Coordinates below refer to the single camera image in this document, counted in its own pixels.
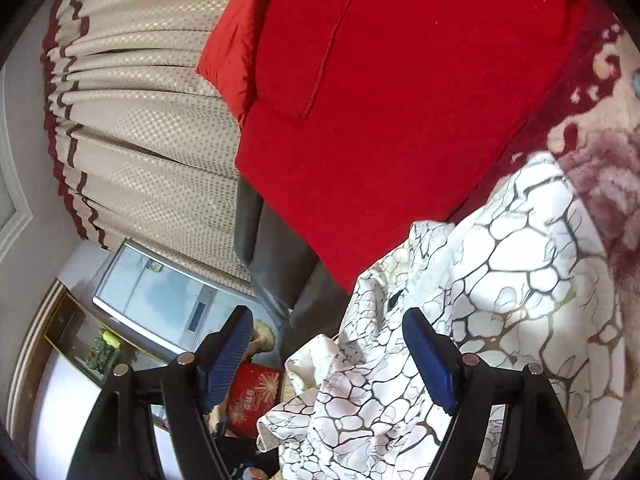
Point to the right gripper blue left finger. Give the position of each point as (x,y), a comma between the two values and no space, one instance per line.
(118,441)

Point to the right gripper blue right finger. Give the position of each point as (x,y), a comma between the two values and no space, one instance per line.
(536,441)

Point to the white black patterned coat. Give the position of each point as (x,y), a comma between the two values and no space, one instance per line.
(523,279)

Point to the person's left hand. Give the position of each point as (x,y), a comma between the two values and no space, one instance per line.
(254,473)

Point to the red gift box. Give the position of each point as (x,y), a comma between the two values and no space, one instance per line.
(253,392)

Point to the beige jacket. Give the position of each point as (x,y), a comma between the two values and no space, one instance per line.
(261,343)

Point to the dark brown leather sofa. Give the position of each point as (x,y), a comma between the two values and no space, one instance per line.
(286,275)

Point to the beige dotted curtain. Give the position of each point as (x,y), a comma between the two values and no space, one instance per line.
(143,147)

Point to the floral red beige blanket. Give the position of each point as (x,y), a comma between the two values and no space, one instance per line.
(589,120)

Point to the red blanket on sofa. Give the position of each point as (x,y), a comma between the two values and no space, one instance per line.
(372,114)

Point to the small red pillow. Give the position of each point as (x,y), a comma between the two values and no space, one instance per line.
(228,58)

